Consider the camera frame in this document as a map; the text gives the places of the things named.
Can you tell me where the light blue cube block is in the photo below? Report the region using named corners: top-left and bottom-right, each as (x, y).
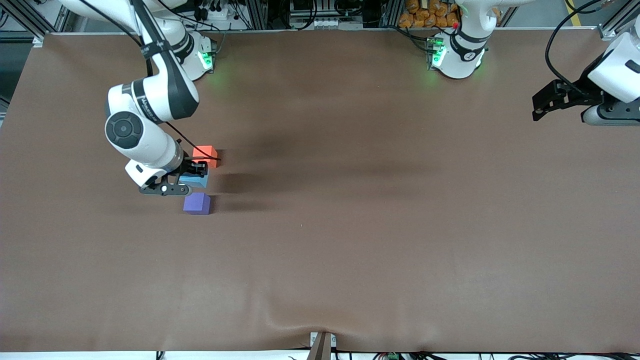
top-left (178, 171), bottom-right (210, 190)

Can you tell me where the orange cube block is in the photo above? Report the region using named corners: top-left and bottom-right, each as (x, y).
top-left (192, 145), bottom-right (220, 169)

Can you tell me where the purple cube block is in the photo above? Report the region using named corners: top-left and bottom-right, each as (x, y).
top-left (183, 192), bottom-right (212, 216)

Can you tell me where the bag of orange items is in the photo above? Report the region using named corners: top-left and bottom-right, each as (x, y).
top-left (398, 0), bottom-right (461, 29)

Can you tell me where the brown table mat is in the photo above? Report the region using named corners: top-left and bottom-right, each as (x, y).
top-left (0, 30), bottom-right (640, 353)

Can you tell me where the white power strip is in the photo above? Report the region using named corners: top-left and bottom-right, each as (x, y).
top-left (314, 17), bottom-right (351, 30)

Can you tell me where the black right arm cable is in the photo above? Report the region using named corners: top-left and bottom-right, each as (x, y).
top-left (80, 0), bottom-right (221, 162)

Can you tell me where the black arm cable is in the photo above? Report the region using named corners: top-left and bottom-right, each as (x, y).
top-left (80, 0), bottom-right (221, 162)
top-left (545, 0), bottom-right (607, 97)

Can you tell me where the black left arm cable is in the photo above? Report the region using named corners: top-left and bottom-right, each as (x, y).
top-left (545, 0), bottom-right (607, 97)

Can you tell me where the aluminium frame corner profile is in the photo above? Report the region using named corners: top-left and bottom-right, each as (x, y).
top-left (599, 0), bottom-right (640, 42)

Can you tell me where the aluminium frame post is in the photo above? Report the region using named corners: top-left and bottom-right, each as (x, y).
top-left (381, 0), bottom-right (404, 29)
top-left (247, 0), bottom-right (269, 31)

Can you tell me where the aluminium frame strut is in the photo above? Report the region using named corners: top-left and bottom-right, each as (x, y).
top-left (9, 0), bottom-right (57, 39)

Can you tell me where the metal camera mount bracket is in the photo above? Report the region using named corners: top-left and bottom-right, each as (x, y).
top-left (309, 331), bottom-right (337, 360)

